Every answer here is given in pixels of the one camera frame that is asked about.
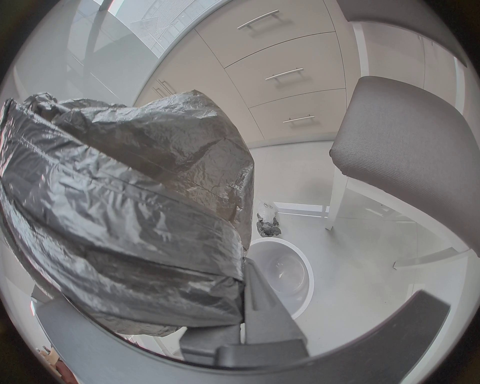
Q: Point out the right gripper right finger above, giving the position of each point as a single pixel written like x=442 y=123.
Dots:
x=262 y=318

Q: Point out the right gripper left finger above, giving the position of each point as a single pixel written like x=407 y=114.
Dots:
x=206 y=337

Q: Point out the black plastic bag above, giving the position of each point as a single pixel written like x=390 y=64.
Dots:
x=112 y=187

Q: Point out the white trash bin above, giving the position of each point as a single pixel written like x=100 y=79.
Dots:
x=285 y=270

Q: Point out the crumpled black plastic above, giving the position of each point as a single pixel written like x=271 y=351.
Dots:
x=267 y=228

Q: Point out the clear printed wrapper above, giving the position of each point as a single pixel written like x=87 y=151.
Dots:
x=268 y=212

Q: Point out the grey chair with white legs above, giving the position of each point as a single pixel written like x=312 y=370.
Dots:
x=405 y=142

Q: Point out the beige cabinet with drawers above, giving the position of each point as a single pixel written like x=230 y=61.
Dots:
x=285 y=56

